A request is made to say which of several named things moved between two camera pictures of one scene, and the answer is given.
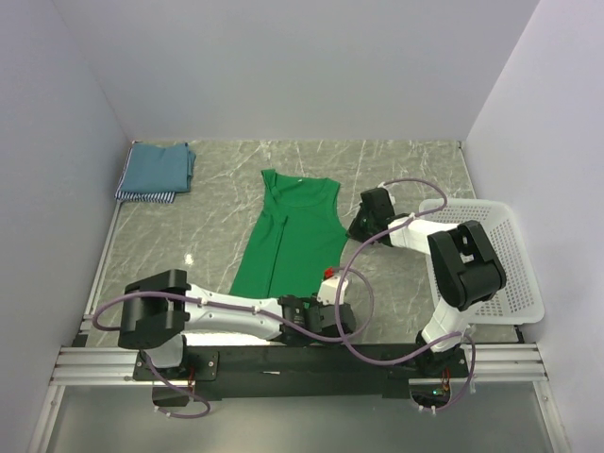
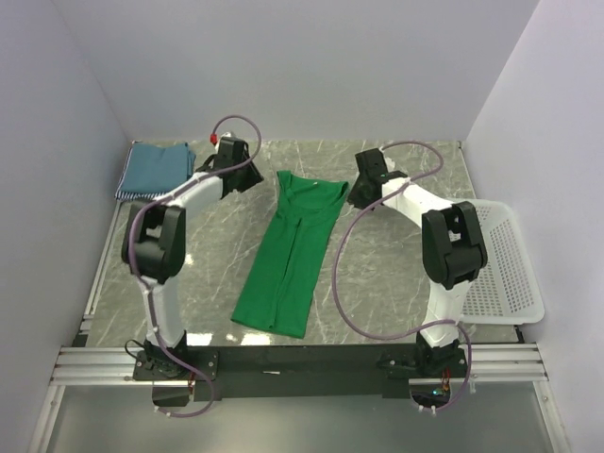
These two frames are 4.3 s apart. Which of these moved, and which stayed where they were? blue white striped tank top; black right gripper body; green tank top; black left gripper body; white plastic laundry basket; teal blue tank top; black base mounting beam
Moved: green tank top; black left gripper body; black right gripper body
Stayed: blue white striped tank top; teal blue tank top; black base mounting beam; white plastic laundry basket
